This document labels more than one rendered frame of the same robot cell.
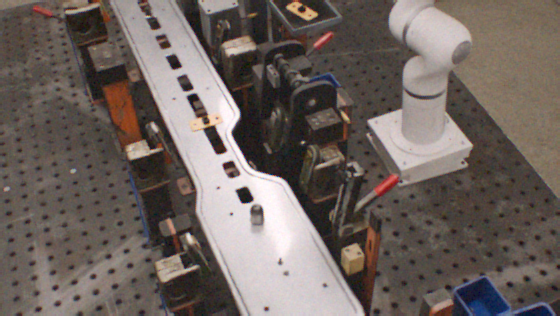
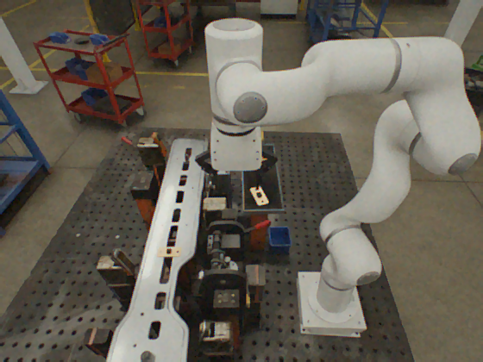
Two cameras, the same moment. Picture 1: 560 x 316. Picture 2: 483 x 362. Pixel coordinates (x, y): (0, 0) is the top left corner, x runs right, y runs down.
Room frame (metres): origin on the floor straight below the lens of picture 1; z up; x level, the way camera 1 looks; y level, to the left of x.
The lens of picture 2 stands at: (0.79, -0.28, 1.89)
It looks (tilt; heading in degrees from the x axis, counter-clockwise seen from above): 45 degrees down; 20
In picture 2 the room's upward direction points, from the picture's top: straight up
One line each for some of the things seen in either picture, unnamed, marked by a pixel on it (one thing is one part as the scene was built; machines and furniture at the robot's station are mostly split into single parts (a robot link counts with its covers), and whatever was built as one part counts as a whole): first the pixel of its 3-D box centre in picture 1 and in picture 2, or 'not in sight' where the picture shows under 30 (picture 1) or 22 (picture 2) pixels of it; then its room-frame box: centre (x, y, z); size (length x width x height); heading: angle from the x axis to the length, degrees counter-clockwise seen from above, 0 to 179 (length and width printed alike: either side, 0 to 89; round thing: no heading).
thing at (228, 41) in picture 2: not in sight; (235, 71); (1.21, -0.11, 1.70); 0.09 x 0.08 x 0.13; 32
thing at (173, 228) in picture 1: (184, 263); (111, 351); (0.91, 0.23, 0.84); 0.11 x 0.08 x 0.29; 111
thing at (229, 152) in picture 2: not in sight; (235, 143); (1.22, -0.11, 1.56); 0.10 x 0.07 x 0.11; 111
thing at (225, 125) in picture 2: not in sight; (236, 115); (1.22, -0.11, 1.62); 0.09 x 0.08 x 0.03; 111
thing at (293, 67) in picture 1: (296, 138); (226, 284); (1.21, -0.06, 0.94); 0.18 x 0.13 x 0.49; 21
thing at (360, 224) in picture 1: (347, 267); not in sight; (0.85, -0.16, 0.88); 0.07 x 0.06 x 0.35; 111
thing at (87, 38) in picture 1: (93, 51); (156, 170); (1.71, 0.55, 0.88); 0.15 x 0.11 x 0.36; 111
